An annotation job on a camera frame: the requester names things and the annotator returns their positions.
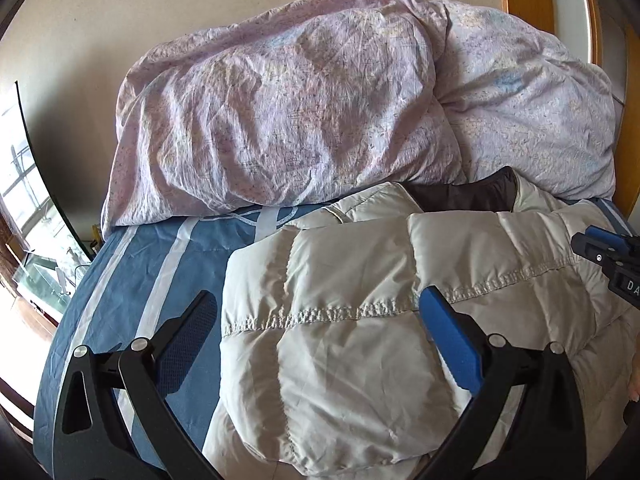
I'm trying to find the white puffer jacket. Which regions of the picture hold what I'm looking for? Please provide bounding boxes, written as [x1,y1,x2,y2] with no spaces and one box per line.
[202,166,640,480]

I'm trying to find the glass side table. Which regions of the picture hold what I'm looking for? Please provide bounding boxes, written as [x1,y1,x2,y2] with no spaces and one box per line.
[14,249,87,313]

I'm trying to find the pink patterned duvet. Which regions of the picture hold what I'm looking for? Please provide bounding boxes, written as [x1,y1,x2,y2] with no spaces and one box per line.
[100,0,617,233]

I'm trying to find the blue striped bedsheet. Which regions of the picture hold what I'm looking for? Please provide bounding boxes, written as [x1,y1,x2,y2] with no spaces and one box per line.
[32,199,633,480]

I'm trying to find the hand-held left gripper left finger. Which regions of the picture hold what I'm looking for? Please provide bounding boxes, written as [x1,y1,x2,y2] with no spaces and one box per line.
[52,290,224,480]

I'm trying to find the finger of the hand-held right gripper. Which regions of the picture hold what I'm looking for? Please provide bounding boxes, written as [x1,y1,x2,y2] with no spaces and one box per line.
[570,225,634,267]

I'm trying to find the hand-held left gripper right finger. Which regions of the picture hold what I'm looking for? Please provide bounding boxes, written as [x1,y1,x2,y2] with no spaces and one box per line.
[419,286,587,480]

